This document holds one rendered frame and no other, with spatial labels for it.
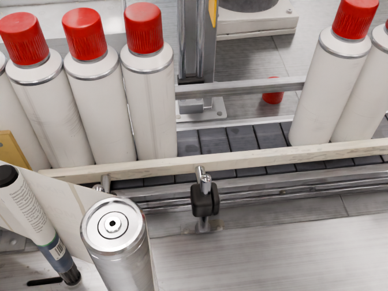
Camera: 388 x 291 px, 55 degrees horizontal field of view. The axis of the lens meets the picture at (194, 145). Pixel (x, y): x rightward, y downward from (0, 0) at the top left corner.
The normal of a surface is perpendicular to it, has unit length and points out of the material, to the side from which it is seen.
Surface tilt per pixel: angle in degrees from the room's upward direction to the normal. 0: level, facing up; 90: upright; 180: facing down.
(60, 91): 90
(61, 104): 90
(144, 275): 90
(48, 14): 0
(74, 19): 2
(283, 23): 90
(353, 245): 0
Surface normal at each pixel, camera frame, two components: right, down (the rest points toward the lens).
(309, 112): -0.66, 0.58
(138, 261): 0.75, 0.52
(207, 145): 0.01, -0.63
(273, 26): 0.17, 0.76
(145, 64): 0.04, 0.04
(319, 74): -0.84, 0.42
